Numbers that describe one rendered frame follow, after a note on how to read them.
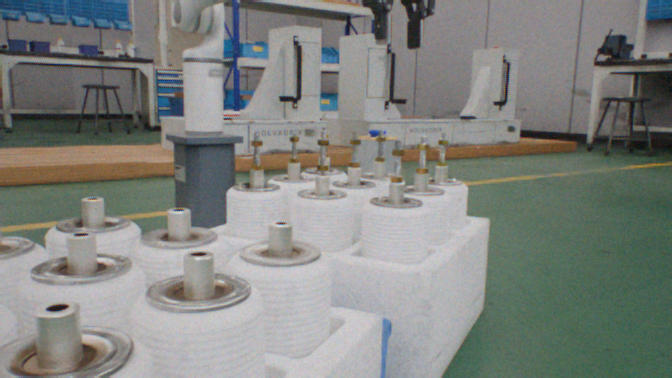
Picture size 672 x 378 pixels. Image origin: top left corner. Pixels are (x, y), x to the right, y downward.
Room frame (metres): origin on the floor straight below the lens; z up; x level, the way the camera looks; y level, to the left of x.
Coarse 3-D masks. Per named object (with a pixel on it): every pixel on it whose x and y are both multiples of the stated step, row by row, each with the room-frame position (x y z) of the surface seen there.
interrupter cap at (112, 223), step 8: (112, 216) 0.63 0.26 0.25; (56, 224) 0.58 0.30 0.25; (64, 224) 0.59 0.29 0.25; (72, 224) 0.59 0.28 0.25; (80, 224) 0.60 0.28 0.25; (112, 224) 0.60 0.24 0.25; (120, 224) 0.59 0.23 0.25; (128, 224) 0.60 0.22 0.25; (64, 232) 0.56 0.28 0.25; (72, 232) 0.56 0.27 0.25; (96, 232) 0.56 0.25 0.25; (104, 232) 0.57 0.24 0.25
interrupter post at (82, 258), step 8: (80, 232) 0.45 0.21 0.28; (88, 232) 0.45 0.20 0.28; (72, 240) 0.43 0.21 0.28; (80, 240) 0.43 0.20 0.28; (88, 240) 0.43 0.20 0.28; (96, 240) 0.44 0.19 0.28; (72, 248) 0.43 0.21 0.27; (80, 248) 0.43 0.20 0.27; (88, 248) 0.43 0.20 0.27; (96, 248) 0.44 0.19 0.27; (72, 256) 0.43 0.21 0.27; (80, 256) 0.43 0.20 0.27; (88, 256) 0.43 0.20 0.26; (96, 256) 0.44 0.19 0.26; (72, 264) 0.43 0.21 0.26; (80, 264) 0.43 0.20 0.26; (88, 264) 0.43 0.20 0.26; (96, 264) 0.44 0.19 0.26; (72, 272) 0.43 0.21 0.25; (80, 272) 0.43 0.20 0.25; (88, 272) 0.43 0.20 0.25
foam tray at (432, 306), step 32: (480, 224) 0.97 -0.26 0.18; (352, 256) 0.74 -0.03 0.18; (448, 256) 0.76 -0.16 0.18; (480, 256) 0.96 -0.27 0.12; (352, 288) 0.72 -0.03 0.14; (384, 288) 0.70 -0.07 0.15; (416, 288) 0.68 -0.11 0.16; (448, 288) 0.76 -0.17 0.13; (480, 288) 0.98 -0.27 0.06; (416, 320) 0.68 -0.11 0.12; (448, 320) 0.77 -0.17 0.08; (416, 352) 0.68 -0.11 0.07; (448, 352) 0.78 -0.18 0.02
